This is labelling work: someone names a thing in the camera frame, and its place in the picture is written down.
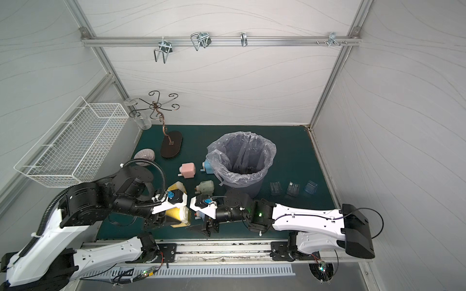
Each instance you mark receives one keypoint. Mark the metal hook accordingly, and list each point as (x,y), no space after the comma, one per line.
(200,39)
(332,41)
(243,39)
(162,51)

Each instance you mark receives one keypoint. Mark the aluminium top rail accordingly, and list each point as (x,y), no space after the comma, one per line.
(89,40)

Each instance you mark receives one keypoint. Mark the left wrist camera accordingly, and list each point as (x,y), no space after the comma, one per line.
(173,199)

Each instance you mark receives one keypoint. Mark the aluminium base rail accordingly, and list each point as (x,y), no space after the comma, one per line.
(226,252)

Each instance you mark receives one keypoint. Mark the bronze mug tree stand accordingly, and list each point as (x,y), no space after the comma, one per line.
(172,140)

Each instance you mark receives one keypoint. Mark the blue tinted sharpener tray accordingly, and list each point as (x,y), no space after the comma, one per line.
(311,188)

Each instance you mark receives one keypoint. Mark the clear plastic bin liner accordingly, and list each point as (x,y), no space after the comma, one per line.
(241,159)

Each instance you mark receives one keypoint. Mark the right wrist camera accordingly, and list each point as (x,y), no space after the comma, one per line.
(204,204)

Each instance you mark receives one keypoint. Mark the white wire basket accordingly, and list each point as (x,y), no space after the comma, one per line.
(74,148)

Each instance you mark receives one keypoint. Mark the clear sharpener tray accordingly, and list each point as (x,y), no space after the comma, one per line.
(275,189)
(293,189)

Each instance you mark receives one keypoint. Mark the pink pencil sharpener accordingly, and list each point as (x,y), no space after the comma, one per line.
(187,170)

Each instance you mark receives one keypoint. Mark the clear glass cup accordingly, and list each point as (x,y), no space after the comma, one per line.
(139,109)

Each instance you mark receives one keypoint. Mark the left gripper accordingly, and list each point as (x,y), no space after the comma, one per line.
(158,218)

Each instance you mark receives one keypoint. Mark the light blue pencil sharpener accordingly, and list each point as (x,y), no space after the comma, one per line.
(199,215)

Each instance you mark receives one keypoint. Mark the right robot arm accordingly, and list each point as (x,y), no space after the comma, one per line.
(311,231)

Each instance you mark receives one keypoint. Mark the green pencil sharpener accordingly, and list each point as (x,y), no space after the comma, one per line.
(205,188)

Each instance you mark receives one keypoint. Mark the pink patterned bowl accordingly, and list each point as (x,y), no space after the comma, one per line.
(147,154)

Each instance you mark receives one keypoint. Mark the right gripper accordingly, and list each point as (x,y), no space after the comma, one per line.
(207,222)

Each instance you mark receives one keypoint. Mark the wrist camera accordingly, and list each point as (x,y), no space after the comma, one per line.
(204,204)
(173,199)

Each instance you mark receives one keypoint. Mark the yellow pencil sharpener front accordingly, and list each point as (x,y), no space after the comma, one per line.
(178,217)

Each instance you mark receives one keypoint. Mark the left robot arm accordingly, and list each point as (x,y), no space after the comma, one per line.
(48,263)

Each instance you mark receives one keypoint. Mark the grey trash bin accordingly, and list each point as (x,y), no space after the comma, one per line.
(252,190)

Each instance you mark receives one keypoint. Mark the green mat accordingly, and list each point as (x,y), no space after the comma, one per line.
(295,161)

